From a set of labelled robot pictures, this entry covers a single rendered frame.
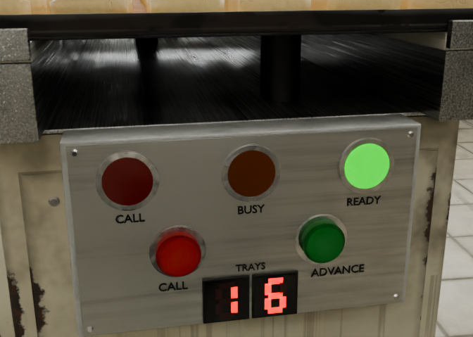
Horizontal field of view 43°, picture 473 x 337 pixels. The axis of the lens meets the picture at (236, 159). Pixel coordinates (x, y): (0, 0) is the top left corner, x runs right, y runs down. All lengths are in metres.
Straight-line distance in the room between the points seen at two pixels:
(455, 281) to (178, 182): 1.71
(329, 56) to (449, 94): 0.23
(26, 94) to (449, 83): 0.27
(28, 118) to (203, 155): 0.11
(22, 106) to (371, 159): 0.23
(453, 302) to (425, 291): 1.40
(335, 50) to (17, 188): 0.34
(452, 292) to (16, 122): 1.72
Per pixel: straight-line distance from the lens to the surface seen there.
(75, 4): 0.39
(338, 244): 0.42
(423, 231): 0.49
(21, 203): 0.43
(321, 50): 0.65
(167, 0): 0.39
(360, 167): 0.41
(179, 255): 0.39
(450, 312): 1.87
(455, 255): 2.21
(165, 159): 0.38
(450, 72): 0.42
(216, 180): 0.39
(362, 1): 0.42
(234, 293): 0.42
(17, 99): 0.37
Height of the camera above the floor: 0.94
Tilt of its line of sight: 18 degrees down
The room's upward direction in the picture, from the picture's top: straight up
